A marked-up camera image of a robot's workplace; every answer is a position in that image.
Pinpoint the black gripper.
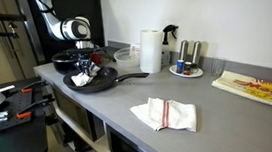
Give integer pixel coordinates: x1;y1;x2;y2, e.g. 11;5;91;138
74;48;96;78

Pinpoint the white red-striped towel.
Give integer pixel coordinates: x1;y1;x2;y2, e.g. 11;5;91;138
70;62;102;89
128;95;201;135

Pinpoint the black frying pan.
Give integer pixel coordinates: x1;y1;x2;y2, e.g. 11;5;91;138
61;61;151;100

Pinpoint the white paper towel roll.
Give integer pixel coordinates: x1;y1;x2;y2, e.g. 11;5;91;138
136;28;165;75

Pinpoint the folded white red-striped towel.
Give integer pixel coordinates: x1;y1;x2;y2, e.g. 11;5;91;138
128;95;201;135

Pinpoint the red mug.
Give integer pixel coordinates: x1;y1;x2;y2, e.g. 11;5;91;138
90;52;105;67

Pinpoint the black pot with glass lid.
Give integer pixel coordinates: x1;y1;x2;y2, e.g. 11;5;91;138
49;46;93;78

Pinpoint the clear plastic container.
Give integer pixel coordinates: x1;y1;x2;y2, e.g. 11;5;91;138
112;45;143;69

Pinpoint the built-in microwave oven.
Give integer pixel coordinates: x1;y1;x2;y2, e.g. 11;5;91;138
47;85;109;143

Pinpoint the white red labelled packet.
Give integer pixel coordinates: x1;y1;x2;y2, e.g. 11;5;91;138
129;42;142;57

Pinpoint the black refrigerator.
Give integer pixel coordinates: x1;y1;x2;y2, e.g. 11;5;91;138
11;0;110;69

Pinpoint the spray bottle with black trigger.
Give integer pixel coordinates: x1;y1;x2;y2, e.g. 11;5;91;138
158;23;179;68

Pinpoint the blue spice jar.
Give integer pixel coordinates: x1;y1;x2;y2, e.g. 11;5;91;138
176;59;186;75

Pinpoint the black perforated robot table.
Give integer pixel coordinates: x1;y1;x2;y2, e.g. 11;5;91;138
0;72;56;152

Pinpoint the steel spice grinder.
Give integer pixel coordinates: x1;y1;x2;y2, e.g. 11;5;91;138
190;39;203;67
178;39;190;63

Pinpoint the small dark jar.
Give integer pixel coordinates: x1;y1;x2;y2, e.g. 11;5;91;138
182;61;194;76

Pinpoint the small white plate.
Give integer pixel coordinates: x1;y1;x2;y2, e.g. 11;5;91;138
168;63;205;80

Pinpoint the clear drinking glass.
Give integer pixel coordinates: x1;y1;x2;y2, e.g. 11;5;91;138
210;56;227;79

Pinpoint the yellow red printed bag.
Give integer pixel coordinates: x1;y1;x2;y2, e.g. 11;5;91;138
209;68;272;110

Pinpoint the black clamp with orange handle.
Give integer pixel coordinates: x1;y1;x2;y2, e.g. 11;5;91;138
15;90;57;123
21;77;49;96

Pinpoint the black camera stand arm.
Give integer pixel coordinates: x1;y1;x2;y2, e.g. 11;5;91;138
0;12;28;47

